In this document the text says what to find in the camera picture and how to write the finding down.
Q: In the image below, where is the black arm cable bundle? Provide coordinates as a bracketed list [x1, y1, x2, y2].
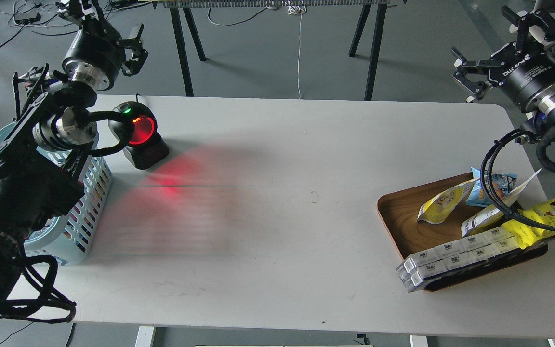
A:
[480, 128, 555, 239]

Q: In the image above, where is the yellow cartoon snack bag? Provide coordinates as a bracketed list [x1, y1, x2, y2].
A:
[501, 198, 555, 250]

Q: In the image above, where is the white blue yellow pouch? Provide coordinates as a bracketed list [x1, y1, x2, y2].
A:
[461, 169, 541, 238]

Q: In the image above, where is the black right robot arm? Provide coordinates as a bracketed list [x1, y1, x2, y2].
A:
[451, 6, 555, 173]

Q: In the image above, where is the light blue plastic basket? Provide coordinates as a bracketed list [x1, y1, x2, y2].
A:
[0, 123, 113, 266]

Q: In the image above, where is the blue snack bag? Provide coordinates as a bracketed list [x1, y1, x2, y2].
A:
[465, 167, 518, 208]

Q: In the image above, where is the black barcode scanner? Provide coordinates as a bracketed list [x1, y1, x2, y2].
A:
[112, 101, 170, 170]

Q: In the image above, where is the brown wooden tray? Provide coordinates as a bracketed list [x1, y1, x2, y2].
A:
[377, 173, 548, 292]

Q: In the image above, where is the black trestle table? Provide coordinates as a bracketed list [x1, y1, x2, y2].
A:
[155, 4, 388, 101]

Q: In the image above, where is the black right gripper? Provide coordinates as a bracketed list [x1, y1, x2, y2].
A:
[451, 6, 555, 113]

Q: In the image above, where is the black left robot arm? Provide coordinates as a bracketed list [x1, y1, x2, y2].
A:
[0, 0, 148, 324]

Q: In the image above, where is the clear wrapped white box pack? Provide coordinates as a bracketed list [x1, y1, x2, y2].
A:
[396, 227, 520, 292]

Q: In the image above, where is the black power adapter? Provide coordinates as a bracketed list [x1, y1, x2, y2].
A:
[13, 10, 41, 26]

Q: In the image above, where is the yellow white snack pouch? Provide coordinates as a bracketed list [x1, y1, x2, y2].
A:
[417, 178, 476, 225]

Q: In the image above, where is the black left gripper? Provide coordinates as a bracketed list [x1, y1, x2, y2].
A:
[56, 0, 148, 91]

